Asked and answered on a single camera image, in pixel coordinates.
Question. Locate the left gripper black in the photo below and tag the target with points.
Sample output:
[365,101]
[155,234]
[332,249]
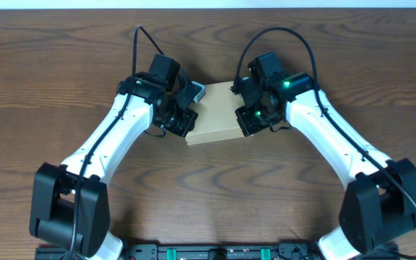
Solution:
[180,123]

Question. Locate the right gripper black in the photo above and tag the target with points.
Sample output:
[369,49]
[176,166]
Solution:
[248,120]

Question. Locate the cardboard box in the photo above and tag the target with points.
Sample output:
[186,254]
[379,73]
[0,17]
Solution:
[216,119]

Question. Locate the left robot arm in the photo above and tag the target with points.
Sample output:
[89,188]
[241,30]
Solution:
[70,207]

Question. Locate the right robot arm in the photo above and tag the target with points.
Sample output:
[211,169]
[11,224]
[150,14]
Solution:
[379,203]

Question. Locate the green clamp left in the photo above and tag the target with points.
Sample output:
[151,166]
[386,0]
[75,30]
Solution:
[171,254]

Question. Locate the green clamp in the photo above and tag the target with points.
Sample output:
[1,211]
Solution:
[171,254]
[265,254]

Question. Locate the green clamp right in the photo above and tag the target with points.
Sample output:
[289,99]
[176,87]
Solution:
[265,254]

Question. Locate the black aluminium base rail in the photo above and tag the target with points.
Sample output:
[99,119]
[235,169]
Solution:
[282,251]

